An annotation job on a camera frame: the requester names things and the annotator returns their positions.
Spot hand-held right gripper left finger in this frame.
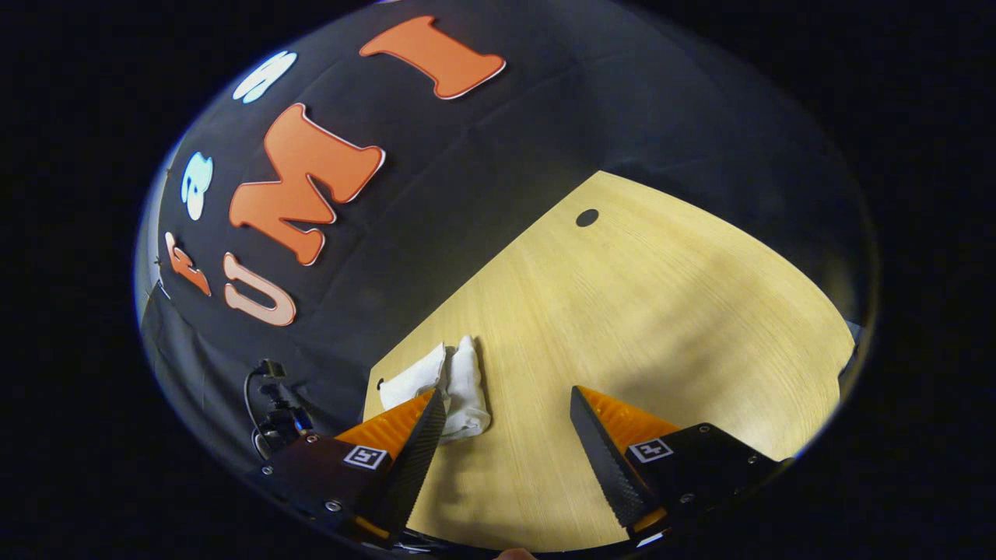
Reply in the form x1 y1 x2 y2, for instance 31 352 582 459
259 388 449 549

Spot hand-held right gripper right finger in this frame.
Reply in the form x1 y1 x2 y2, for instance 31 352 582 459
570 385 785 547

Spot white jeans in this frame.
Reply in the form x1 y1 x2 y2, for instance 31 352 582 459
378 335 493 444

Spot black backdrop cloth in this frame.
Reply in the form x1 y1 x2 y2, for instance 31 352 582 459
136 0 872 483

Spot black camera on stand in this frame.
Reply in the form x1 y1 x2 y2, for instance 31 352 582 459
244 359 314 461

